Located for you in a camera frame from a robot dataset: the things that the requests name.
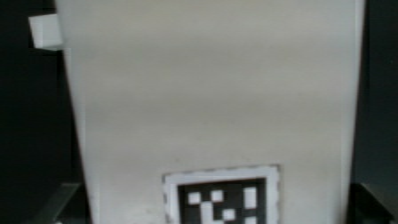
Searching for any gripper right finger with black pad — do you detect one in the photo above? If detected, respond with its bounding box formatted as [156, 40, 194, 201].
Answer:
[352, 184, 398, 224]

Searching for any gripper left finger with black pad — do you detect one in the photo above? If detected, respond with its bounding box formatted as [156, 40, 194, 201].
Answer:
[27, 183, 82, 224]

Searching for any small white cabinet top block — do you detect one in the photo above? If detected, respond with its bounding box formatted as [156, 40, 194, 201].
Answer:
[55, 0, 364, 224]

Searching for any white cabinet door panel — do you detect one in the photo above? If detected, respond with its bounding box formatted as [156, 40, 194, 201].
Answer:
[28, 14, 64, 51]

